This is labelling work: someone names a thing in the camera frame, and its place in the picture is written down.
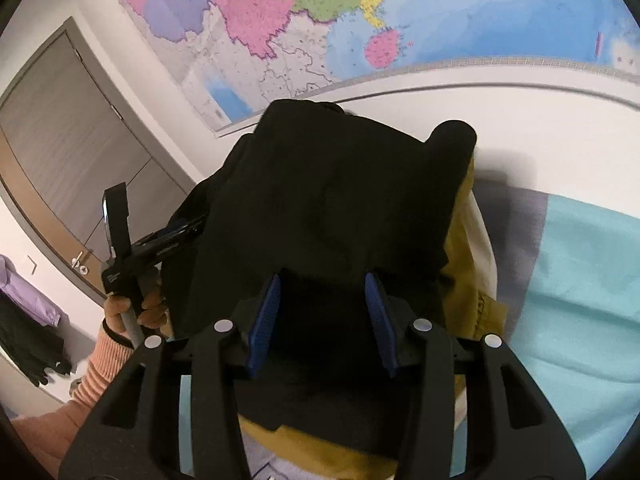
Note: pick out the mustard yellow garment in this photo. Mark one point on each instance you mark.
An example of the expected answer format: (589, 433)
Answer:
(460, 280)

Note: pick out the person's left hand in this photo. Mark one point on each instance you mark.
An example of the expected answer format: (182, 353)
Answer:
(152, 310)

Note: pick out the white wall switch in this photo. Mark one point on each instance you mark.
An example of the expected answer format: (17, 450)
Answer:
(32, 265)

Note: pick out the person's left forearm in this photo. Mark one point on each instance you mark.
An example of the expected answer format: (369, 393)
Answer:
(85, 400)

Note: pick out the teal grey patterned bed sheet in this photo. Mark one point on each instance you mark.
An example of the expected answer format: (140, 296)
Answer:
(575, 285)

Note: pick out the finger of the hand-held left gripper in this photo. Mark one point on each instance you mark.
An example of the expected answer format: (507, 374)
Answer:
(170, 240)
(117, 220)

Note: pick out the black garment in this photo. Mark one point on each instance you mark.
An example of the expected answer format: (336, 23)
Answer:
(30, 345)
(325, 200)

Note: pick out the purple hanging garment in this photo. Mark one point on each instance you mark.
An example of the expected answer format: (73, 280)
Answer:
(25, 290)

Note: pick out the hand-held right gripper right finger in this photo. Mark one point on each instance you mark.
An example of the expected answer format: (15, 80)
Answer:
(382, 325)

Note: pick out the black hanging garment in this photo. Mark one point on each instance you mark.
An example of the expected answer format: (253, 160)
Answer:
(30, 345)

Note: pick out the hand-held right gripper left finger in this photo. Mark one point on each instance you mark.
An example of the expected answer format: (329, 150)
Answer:
(265, 320)

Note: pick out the colourful wall map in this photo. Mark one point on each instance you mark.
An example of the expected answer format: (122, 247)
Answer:
(300, 10)

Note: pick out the grey door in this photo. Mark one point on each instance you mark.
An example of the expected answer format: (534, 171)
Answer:
(75, 150)

